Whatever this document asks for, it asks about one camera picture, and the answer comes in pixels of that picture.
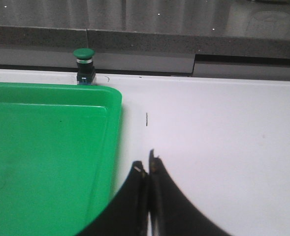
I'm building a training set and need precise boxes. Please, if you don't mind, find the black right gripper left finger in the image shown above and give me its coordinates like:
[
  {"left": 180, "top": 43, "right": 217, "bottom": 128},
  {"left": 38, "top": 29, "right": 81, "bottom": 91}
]
[{"left": 78, "top": 161, "right": 149, "bottom": 236}]

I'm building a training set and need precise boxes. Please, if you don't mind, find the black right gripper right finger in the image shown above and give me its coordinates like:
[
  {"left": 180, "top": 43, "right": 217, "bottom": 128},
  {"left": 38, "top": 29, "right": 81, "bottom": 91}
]
[{"left": 149, "top": 150, "right": 227, "bottom": 236}]

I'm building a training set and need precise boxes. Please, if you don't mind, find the green mushroom push button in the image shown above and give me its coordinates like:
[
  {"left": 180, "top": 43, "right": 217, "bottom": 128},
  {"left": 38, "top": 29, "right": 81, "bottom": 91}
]
[{"left": 73, "top": 48, "right": 96, "bottom": 85}]

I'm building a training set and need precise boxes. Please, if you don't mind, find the green plastic tray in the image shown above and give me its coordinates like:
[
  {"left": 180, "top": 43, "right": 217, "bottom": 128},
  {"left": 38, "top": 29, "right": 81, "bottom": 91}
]
[{"left": 0, "top": 83, "right": 122, "bottom": 236}]

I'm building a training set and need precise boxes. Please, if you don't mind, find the grey stone counter ledge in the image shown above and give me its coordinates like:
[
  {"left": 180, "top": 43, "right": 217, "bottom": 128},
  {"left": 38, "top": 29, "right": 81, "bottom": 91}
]
[{"left": 0, "top": 26, "right": 290, "bottom": 81}]

